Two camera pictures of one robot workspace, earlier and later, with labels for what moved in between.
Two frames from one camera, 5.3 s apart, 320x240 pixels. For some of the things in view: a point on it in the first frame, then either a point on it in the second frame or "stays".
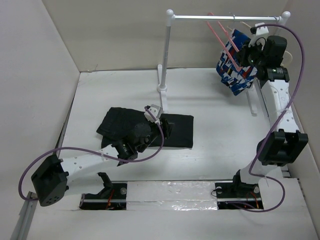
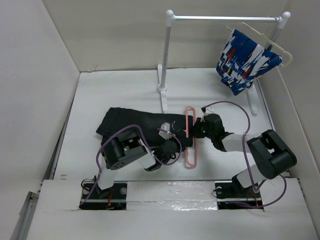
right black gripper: (241, 56) -> (199, 122)
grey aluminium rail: (23, 223) stays
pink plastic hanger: (237, 67) -> (186, 133)
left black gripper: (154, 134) -> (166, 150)
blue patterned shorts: (234, 75) stays
